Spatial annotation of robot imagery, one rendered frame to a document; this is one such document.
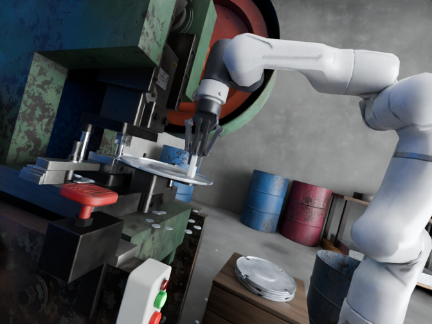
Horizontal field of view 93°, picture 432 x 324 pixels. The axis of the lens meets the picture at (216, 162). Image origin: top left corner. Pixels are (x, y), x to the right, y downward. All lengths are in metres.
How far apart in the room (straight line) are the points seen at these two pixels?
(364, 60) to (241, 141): 3.44
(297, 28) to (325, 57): 4.18
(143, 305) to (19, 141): 0.55
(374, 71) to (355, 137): 3.61
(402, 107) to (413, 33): 4.56
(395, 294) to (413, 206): 0.20
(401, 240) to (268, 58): 0.48
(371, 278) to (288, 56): 0.56
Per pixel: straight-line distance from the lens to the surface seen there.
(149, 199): 0.65
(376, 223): 0.58
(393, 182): 0.65
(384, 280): 0.68
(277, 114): 4.06
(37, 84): 0.78
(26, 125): 0.78
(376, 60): 0.66
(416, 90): 0.60
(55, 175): 0.60
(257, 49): 0.56
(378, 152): 4.33
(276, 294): 1.06
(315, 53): 0.58
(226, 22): 1.23
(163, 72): 0.75
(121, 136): 0.74
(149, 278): 0.43
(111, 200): 0.36
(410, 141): 0.66
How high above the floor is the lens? 0.85
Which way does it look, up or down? level
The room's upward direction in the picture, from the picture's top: 15 degrees clockwise
